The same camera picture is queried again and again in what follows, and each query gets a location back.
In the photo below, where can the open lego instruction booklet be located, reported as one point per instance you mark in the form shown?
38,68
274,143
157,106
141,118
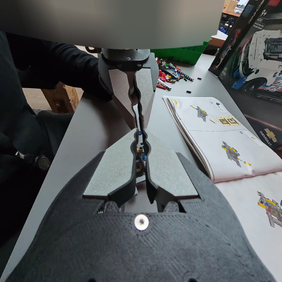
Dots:
209,132

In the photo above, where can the pile of loose lego pieces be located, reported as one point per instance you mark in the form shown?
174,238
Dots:
169,75

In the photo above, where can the lego set cardboard box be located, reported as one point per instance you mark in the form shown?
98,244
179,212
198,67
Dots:
253,66

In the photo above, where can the brown cardboard box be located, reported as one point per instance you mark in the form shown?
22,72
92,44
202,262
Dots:
229,5

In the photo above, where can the grey lego chassis assembly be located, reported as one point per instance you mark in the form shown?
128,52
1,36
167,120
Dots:
140,163

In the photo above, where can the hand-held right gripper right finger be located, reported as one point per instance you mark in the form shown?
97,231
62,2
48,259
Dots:
169,174

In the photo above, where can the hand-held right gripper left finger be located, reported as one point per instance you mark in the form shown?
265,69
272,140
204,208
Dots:
110,171

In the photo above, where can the person's dark clothing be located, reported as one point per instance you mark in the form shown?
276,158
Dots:
13,132

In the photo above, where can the wooden table leg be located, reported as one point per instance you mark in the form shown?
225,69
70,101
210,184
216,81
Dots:
66,97

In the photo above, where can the person's left forearm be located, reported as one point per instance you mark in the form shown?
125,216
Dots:
55,63

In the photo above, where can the black round knob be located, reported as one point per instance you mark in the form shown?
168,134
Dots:
41,162

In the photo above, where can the green plastic bin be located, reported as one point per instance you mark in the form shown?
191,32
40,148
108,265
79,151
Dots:
187,55

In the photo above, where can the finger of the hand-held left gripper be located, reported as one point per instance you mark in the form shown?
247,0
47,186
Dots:
120,88
146,88

